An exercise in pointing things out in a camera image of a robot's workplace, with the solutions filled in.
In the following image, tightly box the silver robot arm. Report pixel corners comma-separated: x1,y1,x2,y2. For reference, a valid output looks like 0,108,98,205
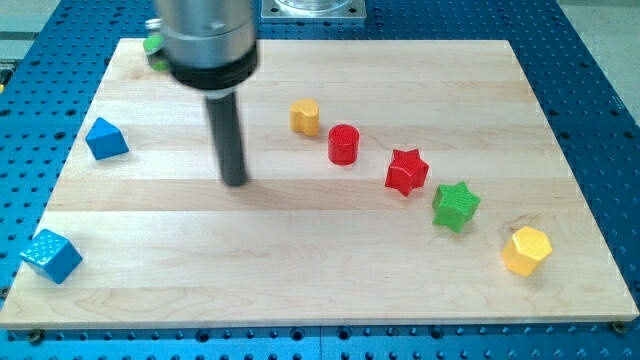
154,0,258,99

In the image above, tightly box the green block behind arm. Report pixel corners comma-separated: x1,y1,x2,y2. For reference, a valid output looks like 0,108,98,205
143,34,169,72

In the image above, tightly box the yellow heart block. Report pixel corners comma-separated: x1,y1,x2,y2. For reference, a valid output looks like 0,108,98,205
289,98,320,137

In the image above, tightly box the blue triangle block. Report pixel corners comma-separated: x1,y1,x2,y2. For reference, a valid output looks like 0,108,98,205
85,117,129,160

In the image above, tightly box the red cylinder block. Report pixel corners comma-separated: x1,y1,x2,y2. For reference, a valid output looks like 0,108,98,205
328,124,360,166

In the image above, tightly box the wooden board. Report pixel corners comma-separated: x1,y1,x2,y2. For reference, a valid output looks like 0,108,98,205
1,39,638,329

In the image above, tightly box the red star block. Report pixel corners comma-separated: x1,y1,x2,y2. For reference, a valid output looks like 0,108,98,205
385,149,429,197

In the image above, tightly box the black pusher rod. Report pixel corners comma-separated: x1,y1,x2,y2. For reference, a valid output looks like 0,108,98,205
205,92,248,187

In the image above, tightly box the green star block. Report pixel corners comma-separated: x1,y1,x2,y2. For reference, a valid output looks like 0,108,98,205
432,182,481,233

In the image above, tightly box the yellow hexagon block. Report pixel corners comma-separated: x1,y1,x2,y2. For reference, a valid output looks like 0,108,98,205
501,226,553,277

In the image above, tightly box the blue cube block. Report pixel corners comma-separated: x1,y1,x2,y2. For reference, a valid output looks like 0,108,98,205
20,229,83,284

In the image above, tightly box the blue perforated table plate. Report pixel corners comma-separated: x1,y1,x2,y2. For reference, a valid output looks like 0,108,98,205
1,1,639,359

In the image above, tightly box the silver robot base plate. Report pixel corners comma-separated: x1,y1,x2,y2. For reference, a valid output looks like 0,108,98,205
260,0,367,20

